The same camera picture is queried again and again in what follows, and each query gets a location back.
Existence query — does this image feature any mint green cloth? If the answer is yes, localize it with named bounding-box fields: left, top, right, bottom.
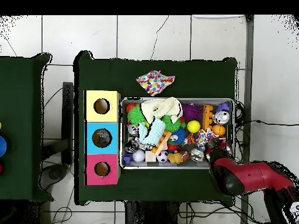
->
left=137, top=116, right=167, bottom=146

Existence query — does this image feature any cream cloth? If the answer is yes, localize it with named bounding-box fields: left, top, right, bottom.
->
left=140, top=97, right=183, bottom=124

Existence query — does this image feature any orange plastic toy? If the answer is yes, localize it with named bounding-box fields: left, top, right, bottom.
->
left=151, top=130, right=173, bottom=158

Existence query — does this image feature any polka dot cloth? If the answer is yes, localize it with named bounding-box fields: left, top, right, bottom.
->
left=136, top=69, right=176, bottom=97

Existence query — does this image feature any wooden box with three holes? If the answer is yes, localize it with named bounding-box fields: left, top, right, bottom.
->
left=83, top=89, right=121, bottom=186

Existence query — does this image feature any green spiky ball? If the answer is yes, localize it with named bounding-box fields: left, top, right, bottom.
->
left=128, top=104, right=147, bottom=126
left=161, top=114, right=182, bottom=132

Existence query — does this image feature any yellow ball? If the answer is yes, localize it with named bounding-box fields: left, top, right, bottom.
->
left=186, top=120, right=201, bottom=134

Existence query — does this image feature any purple spiky ball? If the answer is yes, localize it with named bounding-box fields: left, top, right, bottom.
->
left=182, top=103, right=204, bottom=122

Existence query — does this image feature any orange long plastic block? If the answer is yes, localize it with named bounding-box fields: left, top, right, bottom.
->
left=203, top=104, right=215, bottom=131

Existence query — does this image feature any dark green tablecloth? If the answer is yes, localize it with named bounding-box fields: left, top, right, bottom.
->
left=74, top=50, right=239, bottom=206

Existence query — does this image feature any small orange basketball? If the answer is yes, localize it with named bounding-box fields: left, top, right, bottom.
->
left=212, top=124, right=227, bottom=137

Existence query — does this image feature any silver tin can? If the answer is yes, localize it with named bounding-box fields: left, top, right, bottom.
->
left=214, top=109, right=231, bottom=125

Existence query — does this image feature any black upright panel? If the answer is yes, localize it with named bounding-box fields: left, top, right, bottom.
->
left=62, top=82, right=75, bottom=165

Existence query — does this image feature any side table with green cloth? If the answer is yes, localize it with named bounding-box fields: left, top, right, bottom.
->
left=0, top=52, right=53, bottom=202

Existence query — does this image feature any blue round object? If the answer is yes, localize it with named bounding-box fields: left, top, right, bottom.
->
left=0, top=135, right=8, bottom=157

